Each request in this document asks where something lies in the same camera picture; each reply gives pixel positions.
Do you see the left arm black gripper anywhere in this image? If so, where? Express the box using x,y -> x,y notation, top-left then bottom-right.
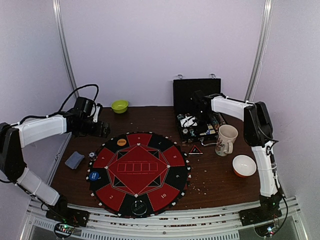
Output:
76,117 -> 110,138

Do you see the orange big blind button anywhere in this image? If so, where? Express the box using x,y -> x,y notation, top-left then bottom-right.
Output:
117,138 -> 127,147

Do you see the poker chip stack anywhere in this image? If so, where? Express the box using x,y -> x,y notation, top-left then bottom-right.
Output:
88,151 -> 97,161

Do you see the blue deck of cards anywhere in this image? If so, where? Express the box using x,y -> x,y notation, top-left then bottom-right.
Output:
65,151 -> 85,170

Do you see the blue small blind button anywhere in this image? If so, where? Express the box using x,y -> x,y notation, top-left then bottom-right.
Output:
88,171 -> 100,182

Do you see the black red triangular token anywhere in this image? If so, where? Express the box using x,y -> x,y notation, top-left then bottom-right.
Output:
188,144 -> 203,155

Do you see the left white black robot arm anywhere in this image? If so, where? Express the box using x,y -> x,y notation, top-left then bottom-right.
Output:
0,97 -> 110,227

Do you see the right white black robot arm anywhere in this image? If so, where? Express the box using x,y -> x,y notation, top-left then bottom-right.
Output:
191,90 -> 284,226

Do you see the black poker chip case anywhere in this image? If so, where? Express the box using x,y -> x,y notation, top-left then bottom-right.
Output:
172,74 -> 227,144

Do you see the lime green plastic bowl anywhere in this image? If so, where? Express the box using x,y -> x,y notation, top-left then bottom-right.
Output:
111,99 -> 129,114

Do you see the blue yellow card box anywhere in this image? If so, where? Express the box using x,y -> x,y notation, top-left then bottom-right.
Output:
205,124 -> 216,135

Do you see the white printed ceramic mug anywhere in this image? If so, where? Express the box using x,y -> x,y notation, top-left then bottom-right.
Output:
215,124 -> 239,157

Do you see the round red black poker mat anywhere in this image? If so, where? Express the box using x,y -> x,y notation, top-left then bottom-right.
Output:
86,131 -> 192,218

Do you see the white orange ceramic bowl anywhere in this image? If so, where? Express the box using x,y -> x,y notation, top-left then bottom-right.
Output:
232,155 -> 257,178

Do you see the clear round dealer button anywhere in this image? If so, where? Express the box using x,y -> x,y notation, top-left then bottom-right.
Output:
130,200 -> 148,216

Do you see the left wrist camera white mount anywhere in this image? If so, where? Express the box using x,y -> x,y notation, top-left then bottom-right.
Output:
91,103 -> 103,123

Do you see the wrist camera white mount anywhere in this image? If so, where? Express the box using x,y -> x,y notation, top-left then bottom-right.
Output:
180,116 -> 198,128
91,103 -> 103,123

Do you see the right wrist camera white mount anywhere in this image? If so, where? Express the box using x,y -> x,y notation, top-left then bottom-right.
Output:
180,116 -> 198,128

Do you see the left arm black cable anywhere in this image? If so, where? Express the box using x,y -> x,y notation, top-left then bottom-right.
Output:
59,84 -> 100,111

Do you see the right aluminium frame post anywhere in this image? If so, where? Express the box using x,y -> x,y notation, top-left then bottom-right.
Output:
244,0 -> 274,102

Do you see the aluminium frame post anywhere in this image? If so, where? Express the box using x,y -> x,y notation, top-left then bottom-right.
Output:
244,0 -> 274,102
52,0 -> 77,90

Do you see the left aluminium frame post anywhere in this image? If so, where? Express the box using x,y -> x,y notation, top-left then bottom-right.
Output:
52,0 -> 77,90

